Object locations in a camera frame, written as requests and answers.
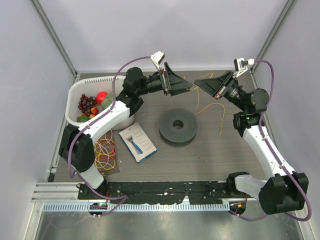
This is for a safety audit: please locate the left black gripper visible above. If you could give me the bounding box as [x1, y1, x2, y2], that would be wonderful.
[136, 62, 192, 96]

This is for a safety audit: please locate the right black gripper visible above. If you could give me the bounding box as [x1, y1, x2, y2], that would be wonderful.
[195, 70, 248, 113]

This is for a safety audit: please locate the yellow cable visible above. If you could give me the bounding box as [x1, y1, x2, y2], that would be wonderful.
[183, 72, 226, 137]
[93, 138, 117, 171]

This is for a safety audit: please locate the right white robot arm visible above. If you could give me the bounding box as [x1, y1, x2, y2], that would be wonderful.
[194, 71, 309, 215]

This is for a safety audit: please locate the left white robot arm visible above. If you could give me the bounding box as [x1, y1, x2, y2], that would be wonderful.
[58, 63, 193, 200]

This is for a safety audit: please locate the green netted melon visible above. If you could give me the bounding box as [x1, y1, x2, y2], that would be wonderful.
[101, 91, 115, 111]

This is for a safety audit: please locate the razor in white box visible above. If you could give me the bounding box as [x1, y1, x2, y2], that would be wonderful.
[119, 122, 157, 163]

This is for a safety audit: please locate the red apple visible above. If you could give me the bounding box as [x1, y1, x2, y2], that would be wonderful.
[95, 91, 108, 105]

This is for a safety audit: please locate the white plastic basket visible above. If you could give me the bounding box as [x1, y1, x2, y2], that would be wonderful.
[65, 75, 134, 131]

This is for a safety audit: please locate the small peach fruit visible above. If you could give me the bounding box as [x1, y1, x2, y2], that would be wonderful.
[80, 107, 99, 119]

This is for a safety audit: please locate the dark red grape bunch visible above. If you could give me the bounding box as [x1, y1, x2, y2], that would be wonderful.
[78, 94, 97, 113]

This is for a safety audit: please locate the green leaf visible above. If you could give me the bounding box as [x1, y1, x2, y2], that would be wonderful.
[76, 115, 90, 123]

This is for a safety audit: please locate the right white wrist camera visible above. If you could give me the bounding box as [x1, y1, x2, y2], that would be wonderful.
[233, 58, 255, 78]

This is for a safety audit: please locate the grey perforated cable spool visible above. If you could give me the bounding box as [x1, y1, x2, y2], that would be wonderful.
[158, 107, 198, 148]

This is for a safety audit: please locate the red cable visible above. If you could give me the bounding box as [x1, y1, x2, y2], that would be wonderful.
[94, 138, 117, 163]

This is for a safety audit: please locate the clear tray of cables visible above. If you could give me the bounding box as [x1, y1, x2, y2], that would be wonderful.
[94, 130, 119, 176]

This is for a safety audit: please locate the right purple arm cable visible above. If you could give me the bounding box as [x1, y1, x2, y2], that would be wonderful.
[228, 59, 313, 222]

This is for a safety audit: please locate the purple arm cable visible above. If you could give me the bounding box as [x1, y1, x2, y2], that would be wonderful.
[67, 56, 153, 219]
[228, 59, 313, 222]

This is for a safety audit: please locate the black mounting base plate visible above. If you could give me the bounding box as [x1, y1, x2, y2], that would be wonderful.
[77, 180, 257, 205]

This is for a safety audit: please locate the white slotted cable duct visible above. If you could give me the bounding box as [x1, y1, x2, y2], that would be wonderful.
[43, 201, 230, 212]

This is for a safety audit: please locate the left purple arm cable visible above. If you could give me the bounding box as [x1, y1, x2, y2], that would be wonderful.
[67, 56, 153, 219]

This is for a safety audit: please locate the aluminium rail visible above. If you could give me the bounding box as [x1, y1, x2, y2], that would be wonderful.
[31, 182, 79, 202]

